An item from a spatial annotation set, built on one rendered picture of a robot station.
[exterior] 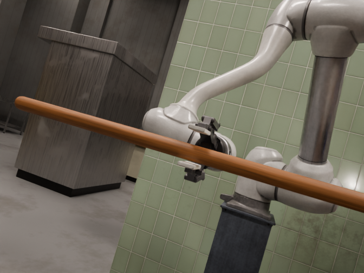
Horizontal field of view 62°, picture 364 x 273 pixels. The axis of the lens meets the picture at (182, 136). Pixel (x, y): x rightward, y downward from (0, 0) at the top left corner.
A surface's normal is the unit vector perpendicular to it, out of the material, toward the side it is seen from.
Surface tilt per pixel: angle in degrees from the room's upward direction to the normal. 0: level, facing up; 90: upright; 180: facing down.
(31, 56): 90
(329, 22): 119
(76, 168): 90
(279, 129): 90
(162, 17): 90
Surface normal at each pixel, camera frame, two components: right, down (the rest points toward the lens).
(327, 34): -0.62, 0.36
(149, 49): -0.25, -0.08
